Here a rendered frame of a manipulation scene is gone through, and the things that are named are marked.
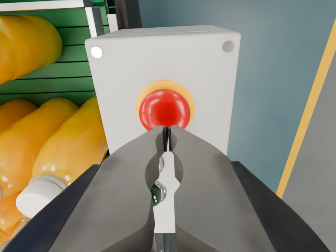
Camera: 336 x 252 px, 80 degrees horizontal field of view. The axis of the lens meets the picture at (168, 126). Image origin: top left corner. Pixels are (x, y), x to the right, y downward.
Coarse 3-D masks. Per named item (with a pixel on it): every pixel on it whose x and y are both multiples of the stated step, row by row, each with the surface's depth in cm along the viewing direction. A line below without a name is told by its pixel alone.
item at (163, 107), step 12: (156, 96) 13; (168, 96) 13; (180, 96) 13; (144, 108) 14; (156, 108) 14; (168, 108) 14; (180, 108) 14; (144, 120) 14; (156, 120) 14; (168, 120) 14; (180, 120) 14
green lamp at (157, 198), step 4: (152, 188) 18; (156, 188) 18; (152, 192) 18; (156, 192) 18; (160, 192) 18; (152, 196) 18; (156, 196) 18; (160, 196) 18; (152, 200) 18; (156, 200) 18; (160, 200) 18; (156, 204) 18
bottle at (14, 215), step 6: (18, 192) 27; (6, 198) 26; (12, 198) 26; (0, 204) 25; (6, 204) 26; (12, 204) 26; (0, 210) 25; (6, 210) 26; (12, 210) 26; (18, 210) 27; (0, 216) 25; (6, 216) 26; (12, 216) 26; (18, 216) 27; (0, 222) 25; (6, 222) 26; (12, 222) 27; (0, 228) 26; (6, 228) 27
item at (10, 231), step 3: (105, 156) 41; (108, 156) 41; (21, 219) 32; (18, 222) 31; (15, 225) 31; (9, 228) 30; (12, 228) 30; (15, 228) 31; (6, 231) 30; (9, 231) 30; (12, 231) 30; (9, 234) 30
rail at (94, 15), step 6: (90, 12) 23; (96, 12) 24; (90, 18) 23; (96, 18) 24; (90, 24) 23; (96, 24) 24; (102, 24) 26; (90, 30) 23; (96, 30) 24; (102, 30) 26; (96, 36) 24
